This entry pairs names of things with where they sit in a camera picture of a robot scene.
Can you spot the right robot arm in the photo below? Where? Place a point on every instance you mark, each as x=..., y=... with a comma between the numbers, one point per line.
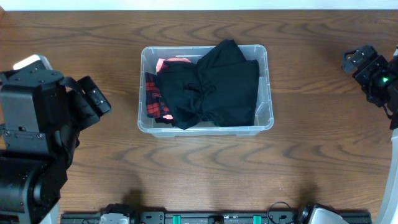
x=388, y=209

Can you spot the large black garment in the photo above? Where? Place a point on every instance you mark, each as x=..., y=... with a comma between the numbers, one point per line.
x=221, y=88

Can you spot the pink printed t-shirt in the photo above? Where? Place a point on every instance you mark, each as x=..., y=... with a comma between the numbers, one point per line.
x=160, y=65

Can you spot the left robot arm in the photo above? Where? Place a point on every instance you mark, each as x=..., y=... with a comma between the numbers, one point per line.
x=31, y=184

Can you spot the red navy plaid shirt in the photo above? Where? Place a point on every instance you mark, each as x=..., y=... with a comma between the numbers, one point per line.
x=155, y=105

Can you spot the black taped garment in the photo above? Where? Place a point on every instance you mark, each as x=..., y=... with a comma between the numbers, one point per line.
x=165, y=121

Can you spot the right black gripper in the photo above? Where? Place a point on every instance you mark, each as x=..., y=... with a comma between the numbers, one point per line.
x=382, y=65

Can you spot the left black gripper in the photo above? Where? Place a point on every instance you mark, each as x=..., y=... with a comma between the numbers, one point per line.
x=94, y=97

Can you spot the black mounting rail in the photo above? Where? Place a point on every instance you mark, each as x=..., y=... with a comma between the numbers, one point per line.
x=233, y=218

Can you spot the clear plastic storage bin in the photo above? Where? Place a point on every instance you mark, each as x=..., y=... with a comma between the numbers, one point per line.
x=264, y=118

